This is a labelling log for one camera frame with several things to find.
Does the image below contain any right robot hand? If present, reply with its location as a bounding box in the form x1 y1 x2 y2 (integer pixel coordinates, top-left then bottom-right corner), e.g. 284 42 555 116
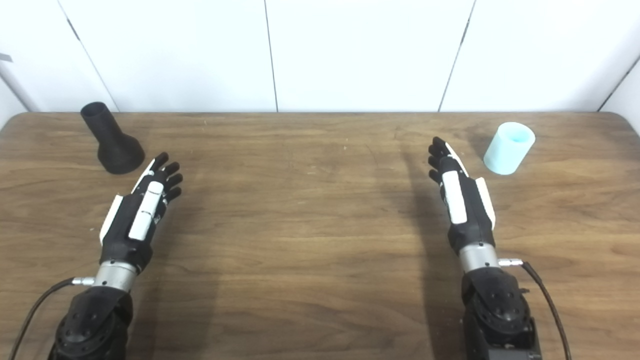
428 136 497 257

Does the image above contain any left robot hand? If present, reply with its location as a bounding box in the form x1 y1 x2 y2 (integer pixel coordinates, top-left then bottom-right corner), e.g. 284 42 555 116
98 152 184 273

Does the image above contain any light-blue hose piece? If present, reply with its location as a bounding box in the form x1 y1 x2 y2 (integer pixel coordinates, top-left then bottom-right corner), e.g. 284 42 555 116
483 121 536 176

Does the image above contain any black funnel-shaped nozzle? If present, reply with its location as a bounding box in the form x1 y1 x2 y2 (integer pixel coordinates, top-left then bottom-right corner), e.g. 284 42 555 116
80 101 146 175

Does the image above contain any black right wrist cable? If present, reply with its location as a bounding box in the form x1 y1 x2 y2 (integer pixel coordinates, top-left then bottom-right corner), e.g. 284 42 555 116
498 258 572 360

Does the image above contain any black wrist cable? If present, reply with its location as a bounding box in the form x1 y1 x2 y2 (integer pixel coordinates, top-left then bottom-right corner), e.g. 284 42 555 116
498 258 572 360
8 276 96 360

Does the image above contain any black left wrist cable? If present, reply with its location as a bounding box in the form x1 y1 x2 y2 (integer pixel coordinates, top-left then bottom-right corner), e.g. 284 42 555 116
8 276 96 360

